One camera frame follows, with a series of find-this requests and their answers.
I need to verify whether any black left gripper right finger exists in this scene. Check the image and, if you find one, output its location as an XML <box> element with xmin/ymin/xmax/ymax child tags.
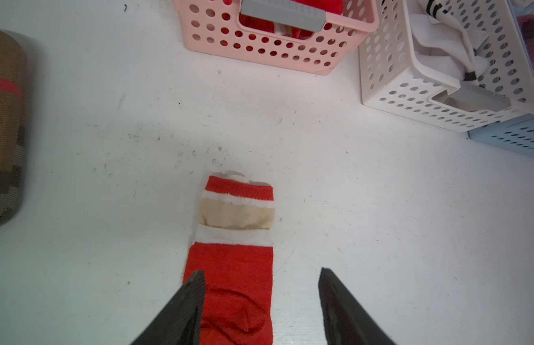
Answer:
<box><xmin>318</xmin><ymin>267</ymin><xmax>395</xmax><ymax>345</ymax></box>

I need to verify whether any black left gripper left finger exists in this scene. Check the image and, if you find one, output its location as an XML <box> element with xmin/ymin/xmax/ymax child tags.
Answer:
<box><xmin>132</xmin><ymin>271</ymin><xmax>206</xmax><ymax>345</ymax></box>

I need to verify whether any white ankle sock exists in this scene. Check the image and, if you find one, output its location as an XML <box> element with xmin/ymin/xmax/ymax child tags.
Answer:
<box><xmin>407</xmin><ymin>1</ymin><xmax>490</xmax><ymax>86</ymax></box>

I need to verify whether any white plastic basket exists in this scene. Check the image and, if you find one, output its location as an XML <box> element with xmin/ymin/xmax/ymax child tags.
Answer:
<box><xmin>359</xmin><ymin>1</ymin><xmax>534</xmax><ymax>132</ymax></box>

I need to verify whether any pink plastic basket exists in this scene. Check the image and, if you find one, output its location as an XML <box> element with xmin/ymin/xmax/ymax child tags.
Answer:
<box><xmin>174</xmin><ymin>1</ymin><xmax>379</xmax><ymax>76</ymax></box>

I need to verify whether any brown plaid glasses case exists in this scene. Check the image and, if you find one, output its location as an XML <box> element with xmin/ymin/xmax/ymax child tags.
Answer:
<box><xmin>0</xmin><ymin>31</ymin><xmax>27</xmax><ymax>226</ymax></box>

